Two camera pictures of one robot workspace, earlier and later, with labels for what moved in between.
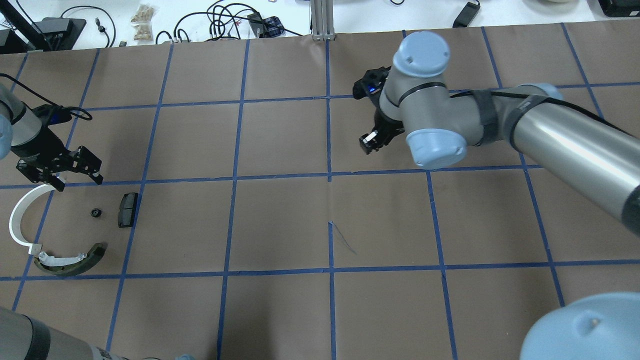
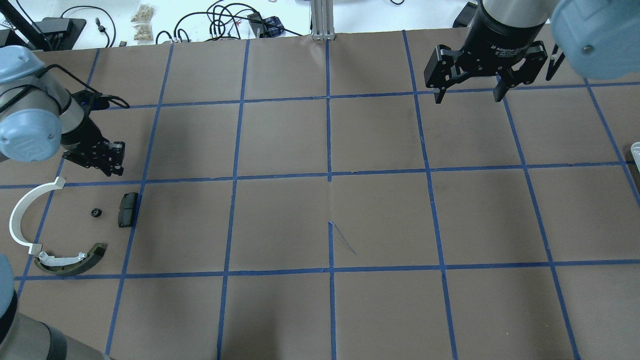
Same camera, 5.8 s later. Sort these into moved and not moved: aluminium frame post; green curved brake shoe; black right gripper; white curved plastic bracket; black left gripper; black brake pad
Moved: black right gripper; black left gripper
Not moved: aluminium frame post; white curved plastic bracket; black brake pad; green curved brake shoe
